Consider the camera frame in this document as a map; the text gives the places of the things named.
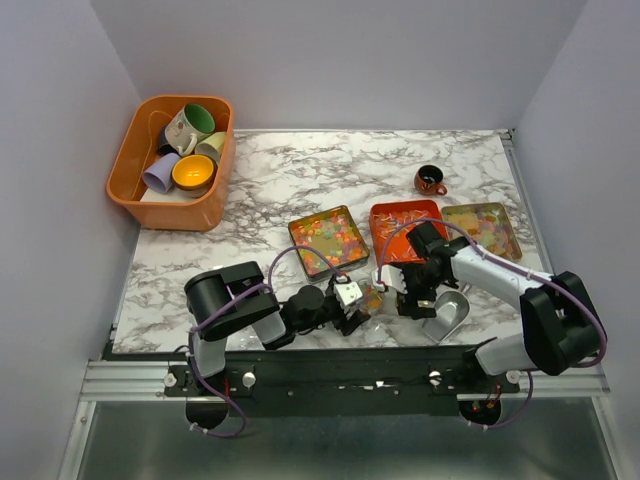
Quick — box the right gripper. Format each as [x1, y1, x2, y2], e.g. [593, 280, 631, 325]
[393, 261, 447, 320]

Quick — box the clear glass jar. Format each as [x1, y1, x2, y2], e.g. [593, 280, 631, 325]
[358, 279, 385, 316]

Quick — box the silver metal scoop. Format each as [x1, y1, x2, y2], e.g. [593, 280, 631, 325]
[422, 291, 470, 343]

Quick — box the dark tin of gummies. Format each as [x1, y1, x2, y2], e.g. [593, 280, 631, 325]
[288, 205, 370, 272]

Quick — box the orange lollipop tin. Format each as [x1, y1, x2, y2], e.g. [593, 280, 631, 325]
[369, 199, 442, 265]

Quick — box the gold popsicle candy tin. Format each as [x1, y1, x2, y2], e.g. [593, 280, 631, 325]
[441, 202, 522, 262]

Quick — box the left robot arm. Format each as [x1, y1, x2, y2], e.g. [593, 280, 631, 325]
[184, 261, 371, 395]

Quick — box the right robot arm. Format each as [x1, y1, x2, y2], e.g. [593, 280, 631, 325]
[373, 219, 608, 392]

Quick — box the orange black mug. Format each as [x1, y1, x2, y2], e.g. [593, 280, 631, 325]
[414, 164, 448, 196]

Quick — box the yellow-inside bowl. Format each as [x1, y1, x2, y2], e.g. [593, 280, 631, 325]
[171, 155, 217, 198]

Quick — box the cream yellow cup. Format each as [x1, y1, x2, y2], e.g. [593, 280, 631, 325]
[193, 132, 227, 165]

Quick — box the lavender cup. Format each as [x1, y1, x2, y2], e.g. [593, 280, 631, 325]
[142, 153, 181, 194]

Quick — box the floral green-inside mug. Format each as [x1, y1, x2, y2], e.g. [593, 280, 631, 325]
[164, 103, 216, 157]

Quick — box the dark navy cup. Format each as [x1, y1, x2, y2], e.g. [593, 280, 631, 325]
[156, 125, 177, 156]

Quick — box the orange plastic bin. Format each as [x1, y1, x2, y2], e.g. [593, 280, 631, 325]
[106, 95, 236, 232]

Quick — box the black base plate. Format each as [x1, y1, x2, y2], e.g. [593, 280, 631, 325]
[159, 344, 521, 419]

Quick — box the aluminium frame rail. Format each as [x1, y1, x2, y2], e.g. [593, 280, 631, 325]
[80, 361, 176, 402]

